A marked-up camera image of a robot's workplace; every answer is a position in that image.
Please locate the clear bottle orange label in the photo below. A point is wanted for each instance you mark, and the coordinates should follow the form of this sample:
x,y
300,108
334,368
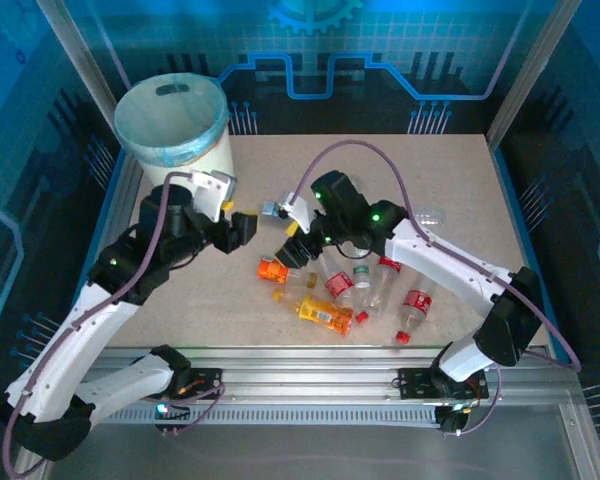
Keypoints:
x,y
274,270

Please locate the clear bottle blue label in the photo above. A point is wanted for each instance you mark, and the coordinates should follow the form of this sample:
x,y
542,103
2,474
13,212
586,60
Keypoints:
x,y
270,209

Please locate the clear bottle red tan label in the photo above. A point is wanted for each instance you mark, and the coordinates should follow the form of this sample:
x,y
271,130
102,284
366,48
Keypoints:
x,y
339,284

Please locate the yellow orange juice bottle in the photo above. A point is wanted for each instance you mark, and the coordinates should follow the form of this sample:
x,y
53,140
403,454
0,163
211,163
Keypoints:
x,y
320,312

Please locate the clear bottle green label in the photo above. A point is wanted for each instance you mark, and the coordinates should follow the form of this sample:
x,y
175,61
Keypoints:
x,y
362,272

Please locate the clear bottle red white label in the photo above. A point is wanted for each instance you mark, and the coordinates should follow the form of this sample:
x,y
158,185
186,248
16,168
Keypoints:
x,y
390,265

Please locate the clear unlabelled plastic bottle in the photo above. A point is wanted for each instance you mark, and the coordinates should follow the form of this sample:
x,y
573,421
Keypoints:
x,y
432,218

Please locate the clear bottle red cola label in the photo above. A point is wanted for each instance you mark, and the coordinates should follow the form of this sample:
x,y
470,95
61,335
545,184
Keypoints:
x,y
417,302

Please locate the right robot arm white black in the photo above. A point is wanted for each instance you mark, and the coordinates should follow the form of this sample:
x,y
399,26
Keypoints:
x,y
445,260

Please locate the white round waste bin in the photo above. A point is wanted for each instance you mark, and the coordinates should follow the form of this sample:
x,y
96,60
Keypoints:
x,y
217,157

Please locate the blue plastic bin liner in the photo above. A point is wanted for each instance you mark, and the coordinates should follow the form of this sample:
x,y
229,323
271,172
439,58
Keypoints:
x,y
165,120

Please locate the aluminium mounting beam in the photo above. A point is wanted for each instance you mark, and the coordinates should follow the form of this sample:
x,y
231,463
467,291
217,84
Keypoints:
x,y
305,375

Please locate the small black controller board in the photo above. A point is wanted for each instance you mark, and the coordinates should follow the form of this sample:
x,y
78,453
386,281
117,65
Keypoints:
x,y
450,421
162,412

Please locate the steel sheet panel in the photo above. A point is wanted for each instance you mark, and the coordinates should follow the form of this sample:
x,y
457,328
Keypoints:
x,y
305,455

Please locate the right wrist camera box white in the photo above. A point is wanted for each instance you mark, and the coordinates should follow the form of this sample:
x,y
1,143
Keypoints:
x,y
300,212

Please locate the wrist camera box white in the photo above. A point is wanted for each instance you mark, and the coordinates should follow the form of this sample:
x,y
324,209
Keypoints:
x,y
210,192
300,212

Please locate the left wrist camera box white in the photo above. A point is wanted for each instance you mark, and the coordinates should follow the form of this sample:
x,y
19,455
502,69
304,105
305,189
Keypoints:
x,y
210,192

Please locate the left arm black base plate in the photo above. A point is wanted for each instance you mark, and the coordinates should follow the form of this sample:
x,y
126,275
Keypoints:
x,y
205,380

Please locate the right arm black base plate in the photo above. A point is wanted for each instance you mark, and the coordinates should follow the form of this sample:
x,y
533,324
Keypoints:
x,y
415,382

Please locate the aluminium frame post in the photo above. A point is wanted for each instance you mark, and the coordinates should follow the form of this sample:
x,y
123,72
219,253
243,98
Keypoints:
x,y
77,45
527,75

